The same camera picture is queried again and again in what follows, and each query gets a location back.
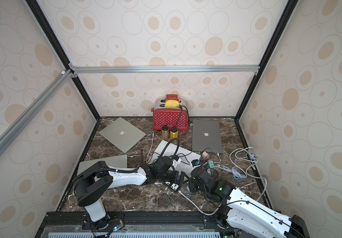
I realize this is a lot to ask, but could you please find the black power strip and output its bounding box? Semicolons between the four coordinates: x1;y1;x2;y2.
162;181;181;193

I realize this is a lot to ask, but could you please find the teal plug adapter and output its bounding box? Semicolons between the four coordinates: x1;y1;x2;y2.
207;160;215;169

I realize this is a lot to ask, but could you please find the pink plug adapter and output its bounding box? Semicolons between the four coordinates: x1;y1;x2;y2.
201;151;210;160

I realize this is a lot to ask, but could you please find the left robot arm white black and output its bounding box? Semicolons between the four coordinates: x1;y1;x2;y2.
74;156;188;223

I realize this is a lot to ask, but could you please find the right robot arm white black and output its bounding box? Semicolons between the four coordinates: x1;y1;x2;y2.
188;167;310;238

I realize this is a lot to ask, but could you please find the white laptop centre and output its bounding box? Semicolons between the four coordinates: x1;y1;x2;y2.
149;140;201;176

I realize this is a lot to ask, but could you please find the silver laptop front left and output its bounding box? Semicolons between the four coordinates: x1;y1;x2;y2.
77;154;127;175

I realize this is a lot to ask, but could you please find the silver laptop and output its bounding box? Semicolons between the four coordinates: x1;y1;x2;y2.
77;154;127;175
99;118;146;153

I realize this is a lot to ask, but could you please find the silver laptop back left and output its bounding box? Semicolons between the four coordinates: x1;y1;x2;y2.
99;118;146;153

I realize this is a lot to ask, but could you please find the dark grey laptop back right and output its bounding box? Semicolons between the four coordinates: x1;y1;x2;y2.
192;119;223;153

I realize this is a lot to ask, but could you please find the brown spice jar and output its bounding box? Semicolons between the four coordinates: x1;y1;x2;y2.
162;125;169;139

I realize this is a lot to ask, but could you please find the yellow spice jar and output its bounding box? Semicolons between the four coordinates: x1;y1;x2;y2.
170;127;179;139

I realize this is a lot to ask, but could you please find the red polka dot toaster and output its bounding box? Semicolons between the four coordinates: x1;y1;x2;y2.
151;94;190;131

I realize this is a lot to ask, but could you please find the yellow toy bread slice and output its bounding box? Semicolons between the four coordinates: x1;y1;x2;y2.
165;100;180;108

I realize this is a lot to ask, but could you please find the horizontal aluminium bar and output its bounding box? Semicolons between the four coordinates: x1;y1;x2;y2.
72;65;260;74

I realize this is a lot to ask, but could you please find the left aluminium bar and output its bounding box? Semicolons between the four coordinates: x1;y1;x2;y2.
0;69;72;156

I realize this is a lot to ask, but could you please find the black charger cable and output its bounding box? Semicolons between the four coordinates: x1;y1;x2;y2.
141;147;213;167

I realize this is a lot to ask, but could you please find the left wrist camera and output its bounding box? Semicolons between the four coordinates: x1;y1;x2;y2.
172;158;182;168

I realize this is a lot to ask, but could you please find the white power strip cable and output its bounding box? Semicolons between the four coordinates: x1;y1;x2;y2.
178;190;221;217

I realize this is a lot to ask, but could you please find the white coiled charger cable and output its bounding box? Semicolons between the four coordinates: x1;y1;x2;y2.
145;133;155;164

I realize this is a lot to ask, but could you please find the grey cable bundle right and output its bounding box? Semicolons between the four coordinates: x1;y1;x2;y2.
212;147;267;201

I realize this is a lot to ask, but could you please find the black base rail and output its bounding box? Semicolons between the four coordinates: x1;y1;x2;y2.
36;212;240;238

